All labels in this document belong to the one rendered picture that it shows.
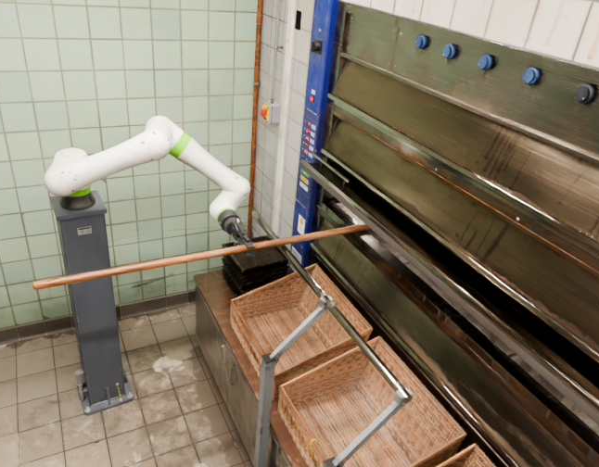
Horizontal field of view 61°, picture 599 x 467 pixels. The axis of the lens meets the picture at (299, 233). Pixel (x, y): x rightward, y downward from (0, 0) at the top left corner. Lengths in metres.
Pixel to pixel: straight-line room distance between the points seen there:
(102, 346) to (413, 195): 1.76
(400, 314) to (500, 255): 0.63
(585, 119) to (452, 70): 0.50
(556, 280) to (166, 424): 2.13
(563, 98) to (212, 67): 2.05
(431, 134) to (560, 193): 0.52
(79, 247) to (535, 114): 1.90
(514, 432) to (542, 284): 0.53
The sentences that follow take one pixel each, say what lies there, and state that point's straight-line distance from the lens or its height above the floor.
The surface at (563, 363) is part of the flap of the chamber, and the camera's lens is 1.54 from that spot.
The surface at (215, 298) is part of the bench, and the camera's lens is 2.81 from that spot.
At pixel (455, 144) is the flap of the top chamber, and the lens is 1.75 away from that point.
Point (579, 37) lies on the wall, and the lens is 1.49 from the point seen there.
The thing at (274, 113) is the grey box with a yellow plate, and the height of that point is 1.47.
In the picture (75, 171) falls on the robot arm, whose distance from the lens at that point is 2.17.
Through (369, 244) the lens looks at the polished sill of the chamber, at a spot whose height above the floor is 1.18.
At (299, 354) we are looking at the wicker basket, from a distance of 2.49.
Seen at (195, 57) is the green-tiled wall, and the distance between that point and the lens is 3.02.
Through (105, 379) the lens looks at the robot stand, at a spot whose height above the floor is 0.18.
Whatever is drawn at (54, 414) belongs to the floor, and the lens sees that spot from 3.15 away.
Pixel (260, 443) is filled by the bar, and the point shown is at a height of 0.50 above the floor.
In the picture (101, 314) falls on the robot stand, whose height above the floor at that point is 0.62.
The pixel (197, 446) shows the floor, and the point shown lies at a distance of 2.88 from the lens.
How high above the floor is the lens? 2.30
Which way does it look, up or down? 30 degrees down
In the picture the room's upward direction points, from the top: 6 degrees clockwise
